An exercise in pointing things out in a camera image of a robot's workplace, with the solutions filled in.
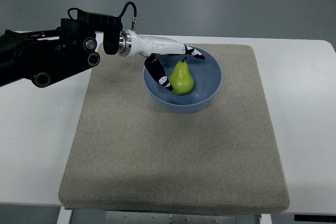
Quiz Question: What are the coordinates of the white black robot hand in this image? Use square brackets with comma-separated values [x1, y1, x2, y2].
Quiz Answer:
[117, 30, 205, 91]

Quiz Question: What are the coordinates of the green pear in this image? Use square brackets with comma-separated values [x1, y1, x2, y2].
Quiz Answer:
[169, 57, 194, 95]

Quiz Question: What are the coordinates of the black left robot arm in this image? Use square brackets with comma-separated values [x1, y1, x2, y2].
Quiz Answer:
[1, 2, 205, 91]

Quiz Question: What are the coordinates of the blue bowl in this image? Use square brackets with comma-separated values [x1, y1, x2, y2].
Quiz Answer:
[143, 45, 223, 113]

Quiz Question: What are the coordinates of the grey fabric mat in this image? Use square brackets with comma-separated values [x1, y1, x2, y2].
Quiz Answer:
[58, 44, 290, 215]

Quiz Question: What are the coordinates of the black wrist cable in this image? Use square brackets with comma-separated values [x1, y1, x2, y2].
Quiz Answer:
[119, 1, 139, 31]

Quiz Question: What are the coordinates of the metal table frame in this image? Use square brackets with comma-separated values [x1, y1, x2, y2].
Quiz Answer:
[57, 207, 272, 223]

